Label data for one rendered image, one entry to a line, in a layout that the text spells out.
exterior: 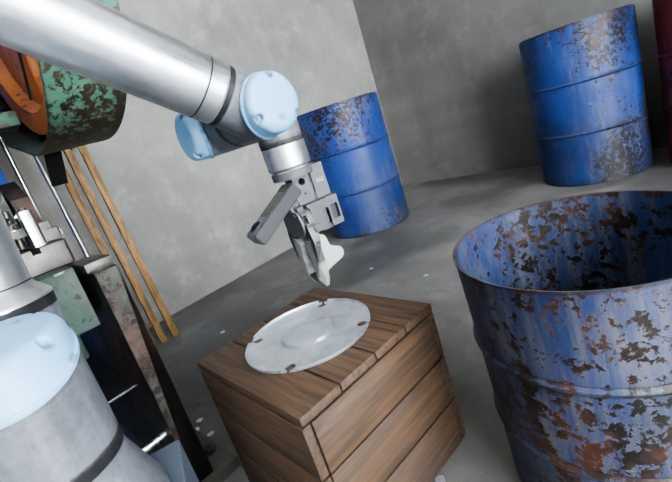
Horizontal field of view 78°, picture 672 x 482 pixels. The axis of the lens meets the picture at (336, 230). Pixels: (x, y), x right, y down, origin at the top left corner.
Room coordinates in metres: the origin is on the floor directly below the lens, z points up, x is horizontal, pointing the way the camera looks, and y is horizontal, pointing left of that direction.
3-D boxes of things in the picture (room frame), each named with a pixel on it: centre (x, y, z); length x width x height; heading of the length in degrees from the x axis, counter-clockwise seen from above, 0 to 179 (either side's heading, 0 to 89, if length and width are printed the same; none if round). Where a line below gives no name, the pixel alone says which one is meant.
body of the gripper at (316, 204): (0.73, 0.04, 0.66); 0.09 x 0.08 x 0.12; 118
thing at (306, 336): (0.86, 0.13, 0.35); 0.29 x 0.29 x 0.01
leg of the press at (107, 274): (1.25, 0.79, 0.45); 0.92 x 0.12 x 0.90; 43
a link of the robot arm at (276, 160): (0.73, 0.04, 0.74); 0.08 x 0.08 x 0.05
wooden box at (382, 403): (0.85, 0.13, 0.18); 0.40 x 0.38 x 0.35; 39
